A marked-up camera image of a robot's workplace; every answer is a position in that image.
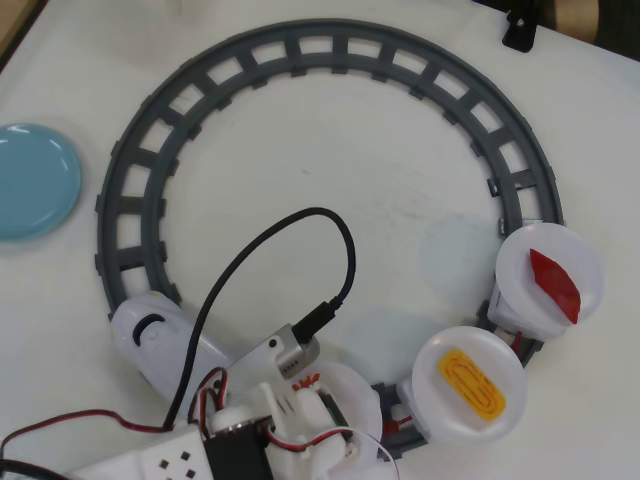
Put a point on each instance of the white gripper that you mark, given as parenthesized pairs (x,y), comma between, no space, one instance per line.
(334,406)

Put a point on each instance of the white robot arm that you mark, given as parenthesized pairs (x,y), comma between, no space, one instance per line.
(165,455)

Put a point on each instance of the white plate for shrimp sushi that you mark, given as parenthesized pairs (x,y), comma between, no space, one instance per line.
(360,400)

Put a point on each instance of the white plate under egg sushi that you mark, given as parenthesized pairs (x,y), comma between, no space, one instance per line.
(435,400)

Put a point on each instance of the white Shinkansen toy locomotive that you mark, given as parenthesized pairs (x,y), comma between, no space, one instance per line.
(165,360)

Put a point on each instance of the yellow egg sushi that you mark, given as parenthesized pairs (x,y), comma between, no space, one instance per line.
(472,385)

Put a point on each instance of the white plate under tuna sushi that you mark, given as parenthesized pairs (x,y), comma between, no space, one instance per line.
(515,270)

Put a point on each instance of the red tuna sushi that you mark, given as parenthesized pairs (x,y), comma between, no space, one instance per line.
(555,285)

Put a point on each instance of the blue round dish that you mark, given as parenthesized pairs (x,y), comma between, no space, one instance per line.
(35,185)

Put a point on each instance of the white train wagon carrying egg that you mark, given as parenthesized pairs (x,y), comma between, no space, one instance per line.
(412,400)

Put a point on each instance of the white train wagon carrying tuna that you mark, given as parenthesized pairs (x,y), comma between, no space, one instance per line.
(497,310)

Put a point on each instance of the silver tape strip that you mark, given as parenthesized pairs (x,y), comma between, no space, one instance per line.
(501,226)

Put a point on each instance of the grey circular toy train track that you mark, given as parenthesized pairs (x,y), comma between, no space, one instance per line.
(291,50)

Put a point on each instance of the black table clamp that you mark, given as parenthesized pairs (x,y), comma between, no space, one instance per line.
(517,37)

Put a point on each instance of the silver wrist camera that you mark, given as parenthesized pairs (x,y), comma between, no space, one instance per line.
(292,350)

